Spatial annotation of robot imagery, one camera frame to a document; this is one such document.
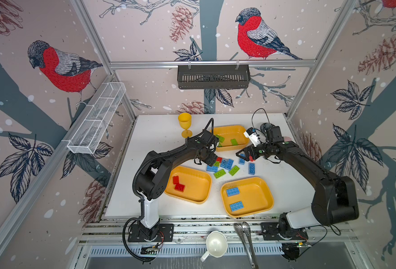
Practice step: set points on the white measuring cup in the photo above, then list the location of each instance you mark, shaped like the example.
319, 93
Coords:
216, 245

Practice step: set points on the yellow tray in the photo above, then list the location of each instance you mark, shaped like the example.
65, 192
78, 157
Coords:
197, 185
254, 194
231, 132

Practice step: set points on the yellow tray near right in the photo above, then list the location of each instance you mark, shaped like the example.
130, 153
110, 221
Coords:
254, 194

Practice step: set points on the white wire mesh shelf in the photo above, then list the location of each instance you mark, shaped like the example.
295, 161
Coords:
91, 130

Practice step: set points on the metal tongs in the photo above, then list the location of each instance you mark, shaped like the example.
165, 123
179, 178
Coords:
243, 231

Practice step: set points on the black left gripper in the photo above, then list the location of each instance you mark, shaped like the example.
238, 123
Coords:
212, 159

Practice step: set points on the yellow plastic goblet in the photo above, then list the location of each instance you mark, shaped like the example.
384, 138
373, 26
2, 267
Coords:
185, 120

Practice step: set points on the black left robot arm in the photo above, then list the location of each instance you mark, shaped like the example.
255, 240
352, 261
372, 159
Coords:
152, 177

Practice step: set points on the yellow tray far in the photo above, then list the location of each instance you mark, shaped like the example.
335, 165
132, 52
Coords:
231, 132

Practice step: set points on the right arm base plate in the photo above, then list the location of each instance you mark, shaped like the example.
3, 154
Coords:
273, 232

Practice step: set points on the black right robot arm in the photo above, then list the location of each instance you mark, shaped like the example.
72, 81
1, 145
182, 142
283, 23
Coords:
335, 198

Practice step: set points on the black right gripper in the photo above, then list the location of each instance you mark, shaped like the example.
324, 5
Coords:
247, 154

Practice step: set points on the small red lego brick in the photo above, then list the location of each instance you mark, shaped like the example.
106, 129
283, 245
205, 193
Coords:
176, 180

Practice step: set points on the green lego brick lower right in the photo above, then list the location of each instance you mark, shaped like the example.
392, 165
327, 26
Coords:
234, 170

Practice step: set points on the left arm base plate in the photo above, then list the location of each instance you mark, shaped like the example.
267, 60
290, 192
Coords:
158, 233

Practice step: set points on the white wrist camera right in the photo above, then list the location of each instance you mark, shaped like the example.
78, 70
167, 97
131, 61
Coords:
252, 135

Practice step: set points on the black hanging wire basket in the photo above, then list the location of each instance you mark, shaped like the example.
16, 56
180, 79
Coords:
213, 77

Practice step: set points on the large green lego plate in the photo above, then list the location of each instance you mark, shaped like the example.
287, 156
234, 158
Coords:
234, 142

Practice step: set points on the yellow tray near left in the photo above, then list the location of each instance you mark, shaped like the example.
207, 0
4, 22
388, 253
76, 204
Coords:
197, 185

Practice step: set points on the blue lego brick low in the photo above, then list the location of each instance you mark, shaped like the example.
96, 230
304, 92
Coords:
212, 169

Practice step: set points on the green lego brick long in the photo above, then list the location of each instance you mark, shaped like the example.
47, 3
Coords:
221, 139

